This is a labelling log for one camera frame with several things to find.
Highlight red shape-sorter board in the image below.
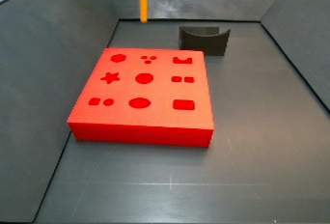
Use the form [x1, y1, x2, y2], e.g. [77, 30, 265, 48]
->
[67, 48, 214, 147]

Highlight black curved holder bracket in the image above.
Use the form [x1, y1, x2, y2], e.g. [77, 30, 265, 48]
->
[180, 26, 232, 56]

